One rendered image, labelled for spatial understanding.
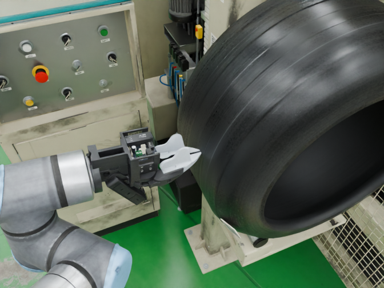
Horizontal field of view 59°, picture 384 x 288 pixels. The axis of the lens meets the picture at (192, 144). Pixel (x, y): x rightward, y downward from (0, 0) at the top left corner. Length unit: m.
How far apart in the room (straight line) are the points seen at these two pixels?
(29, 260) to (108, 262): 0.15
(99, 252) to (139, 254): 1.34
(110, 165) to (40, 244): 0.18
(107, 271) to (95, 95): 0.86
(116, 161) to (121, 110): 0.77
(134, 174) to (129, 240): 1.40
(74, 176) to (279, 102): 0.34
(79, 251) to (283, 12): 0.54
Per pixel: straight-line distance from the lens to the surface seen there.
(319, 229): 1.13
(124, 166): 0.60
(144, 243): 1.95
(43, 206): 0.59
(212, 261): 1.88
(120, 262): 0.59
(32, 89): 1.29
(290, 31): 0.63
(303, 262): 1.98
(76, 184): 0.57
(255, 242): 0.94
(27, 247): 0.66
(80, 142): 1.40
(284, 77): 0.56
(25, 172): 0.58
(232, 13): 0.87
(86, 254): 0.59
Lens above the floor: 1.74
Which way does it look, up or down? 47 degrees down
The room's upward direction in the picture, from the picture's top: straight up
